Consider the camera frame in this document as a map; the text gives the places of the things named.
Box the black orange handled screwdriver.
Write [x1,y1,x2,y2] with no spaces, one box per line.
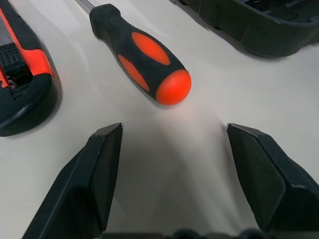
[74,0,192,107]

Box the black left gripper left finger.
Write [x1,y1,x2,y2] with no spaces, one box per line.
[21,121,125,239]

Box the orange black utility knife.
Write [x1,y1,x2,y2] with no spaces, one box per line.
[0,0,63,137]

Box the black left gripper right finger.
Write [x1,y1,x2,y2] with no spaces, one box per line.
[225,122,319,239]

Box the black tool case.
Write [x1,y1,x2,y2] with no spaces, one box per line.
[169,0,319,58]

